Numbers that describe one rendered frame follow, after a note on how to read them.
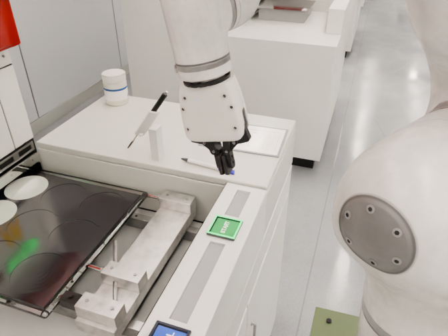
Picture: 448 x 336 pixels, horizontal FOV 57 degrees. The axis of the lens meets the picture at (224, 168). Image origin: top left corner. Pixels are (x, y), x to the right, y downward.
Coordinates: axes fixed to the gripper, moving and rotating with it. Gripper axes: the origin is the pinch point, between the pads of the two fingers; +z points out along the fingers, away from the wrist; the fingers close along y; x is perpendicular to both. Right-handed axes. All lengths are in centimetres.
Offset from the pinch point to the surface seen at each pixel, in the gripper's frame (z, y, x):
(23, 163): 6, -59, 8
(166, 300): 14.2, -6.1, -19.5
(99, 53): 38, -219, 251
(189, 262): 14.3, -5.9, -10.8
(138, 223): 22.0, -29.8, 7.4
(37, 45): 10, -213, 179
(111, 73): -5, -51, 43
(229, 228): 14.7, -2.0, -0.5
